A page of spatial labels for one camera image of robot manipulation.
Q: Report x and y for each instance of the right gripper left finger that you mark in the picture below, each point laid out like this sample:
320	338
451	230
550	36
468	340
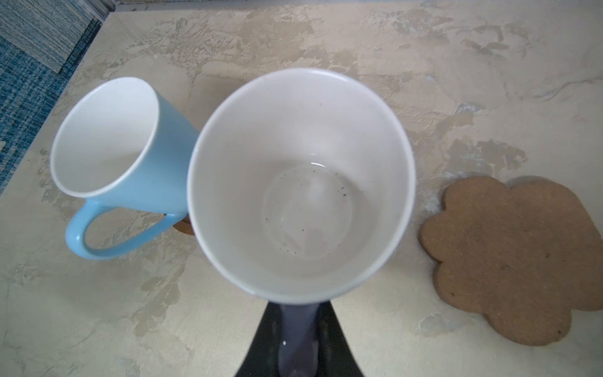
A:
262	358

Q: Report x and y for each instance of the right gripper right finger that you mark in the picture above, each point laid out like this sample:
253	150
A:
335	358

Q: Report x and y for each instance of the brown round wooden coaster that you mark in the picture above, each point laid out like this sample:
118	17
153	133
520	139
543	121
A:
185	226

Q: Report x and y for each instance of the purple mug white inside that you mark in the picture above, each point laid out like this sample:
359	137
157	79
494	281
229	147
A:
300	187

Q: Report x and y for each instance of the cork flower shaped coaster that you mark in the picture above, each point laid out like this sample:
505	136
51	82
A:
525	257

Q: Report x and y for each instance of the light blue mug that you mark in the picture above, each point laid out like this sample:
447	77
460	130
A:
123	145

